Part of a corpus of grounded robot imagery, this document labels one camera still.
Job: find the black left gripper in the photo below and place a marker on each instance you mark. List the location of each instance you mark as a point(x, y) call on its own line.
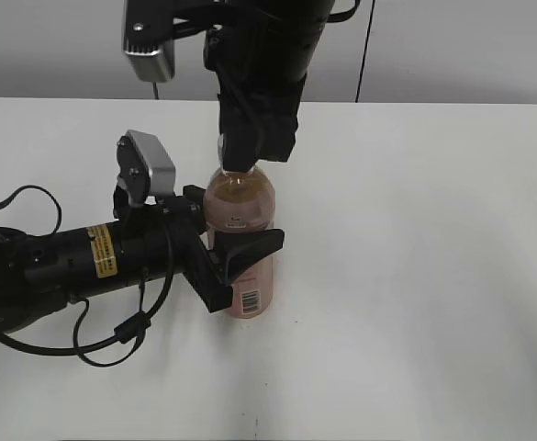
point(165, 239)

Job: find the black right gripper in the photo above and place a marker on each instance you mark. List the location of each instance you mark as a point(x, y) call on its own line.
point(261, 76)

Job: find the pink label tea bottle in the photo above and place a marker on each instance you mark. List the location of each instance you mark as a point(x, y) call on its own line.
point(243, 202)

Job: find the white bottle cap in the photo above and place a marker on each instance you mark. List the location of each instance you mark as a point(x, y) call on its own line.
point(221, 151)

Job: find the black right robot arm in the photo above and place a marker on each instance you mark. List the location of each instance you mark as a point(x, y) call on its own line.
point(302, 21)

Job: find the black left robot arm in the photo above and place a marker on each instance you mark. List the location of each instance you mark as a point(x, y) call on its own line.
point(40, 275)

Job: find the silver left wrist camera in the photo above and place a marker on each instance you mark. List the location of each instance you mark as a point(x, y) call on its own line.
point(145, 168)

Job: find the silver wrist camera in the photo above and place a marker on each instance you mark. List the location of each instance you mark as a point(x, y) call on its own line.
point(145, 168)
point(149, 33)

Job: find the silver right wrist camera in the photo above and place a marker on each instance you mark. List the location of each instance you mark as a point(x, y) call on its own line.
point(149, 33)

